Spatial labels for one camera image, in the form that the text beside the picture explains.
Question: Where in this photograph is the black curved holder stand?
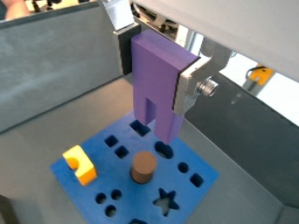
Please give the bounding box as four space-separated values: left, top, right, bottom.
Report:
0 194 19 224

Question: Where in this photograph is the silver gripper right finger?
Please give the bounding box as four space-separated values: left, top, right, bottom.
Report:
172 38 232 116

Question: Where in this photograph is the purple double-square block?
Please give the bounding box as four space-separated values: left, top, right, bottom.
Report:
130 30 197 144

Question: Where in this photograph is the yellow arch block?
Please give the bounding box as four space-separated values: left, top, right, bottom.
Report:
61 145 97 186

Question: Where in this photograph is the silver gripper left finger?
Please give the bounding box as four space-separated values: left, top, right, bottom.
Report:
98 0 141 75

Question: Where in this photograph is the blue shape-sorting board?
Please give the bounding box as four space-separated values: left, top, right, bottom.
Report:
50 114 218 224

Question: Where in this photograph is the brown cylinder peg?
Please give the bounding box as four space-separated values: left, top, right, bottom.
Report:
130 150 157 184

